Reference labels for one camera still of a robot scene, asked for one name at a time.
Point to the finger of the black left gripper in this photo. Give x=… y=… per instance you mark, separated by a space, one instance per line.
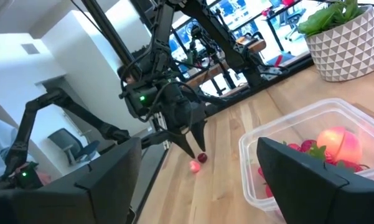
x=183 y=141
x=200 y=135

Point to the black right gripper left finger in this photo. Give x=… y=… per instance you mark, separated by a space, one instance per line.
x=96 y=193

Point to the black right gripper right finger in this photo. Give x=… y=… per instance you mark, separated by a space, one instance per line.
x=314 y=193

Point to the red toy strawberry green leaves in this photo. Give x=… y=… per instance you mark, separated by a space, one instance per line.
x=294 y=147
x=308 y=145

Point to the orange toy peach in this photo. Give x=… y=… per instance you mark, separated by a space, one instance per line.
x=339 y=144

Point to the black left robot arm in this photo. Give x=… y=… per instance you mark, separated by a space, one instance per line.
x=165 y=21

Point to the clear plastic tupperware container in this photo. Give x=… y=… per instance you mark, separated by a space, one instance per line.
x=250 y=155

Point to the pink wrinkled toy fruit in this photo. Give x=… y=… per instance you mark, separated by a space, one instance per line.
x=194 y=166

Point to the dark office chair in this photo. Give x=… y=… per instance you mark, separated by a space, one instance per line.
x=73 y=146

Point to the person's hand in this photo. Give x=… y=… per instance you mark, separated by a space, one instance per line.
x=43 y=178

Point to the green plant in patterned pot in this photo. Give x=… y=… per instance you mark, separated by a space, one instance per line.
x=345 y=46

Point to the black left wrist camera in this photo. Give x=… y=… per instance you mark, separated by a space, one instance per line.
x=140 y=101

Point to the grey wall vent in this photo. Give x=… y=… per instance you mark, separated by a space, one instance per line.
x=30 y=48

